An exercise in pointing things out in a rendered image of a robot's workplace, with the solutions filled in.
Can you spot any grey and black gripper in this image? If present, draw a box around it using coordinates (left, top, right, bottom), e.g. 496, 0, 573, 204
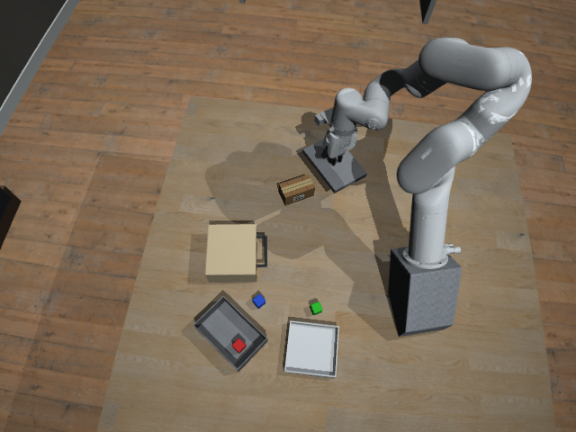
321, 126, 357, 166

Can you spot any green block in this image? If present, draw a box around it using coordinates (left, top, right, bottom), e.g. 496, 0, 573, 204
310, 301, 323, 316

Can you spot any red block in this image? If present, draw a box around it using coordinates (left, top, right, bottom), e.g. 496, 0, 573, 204
232, 338, 246, 354

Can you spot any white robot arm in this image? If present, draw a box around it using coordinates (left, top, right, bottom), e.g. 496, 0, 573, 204
314, 38, 532, 269

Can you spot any blue block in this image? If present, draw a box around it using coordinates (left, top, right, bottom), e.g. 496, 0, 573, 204
253, 294, 266, 309

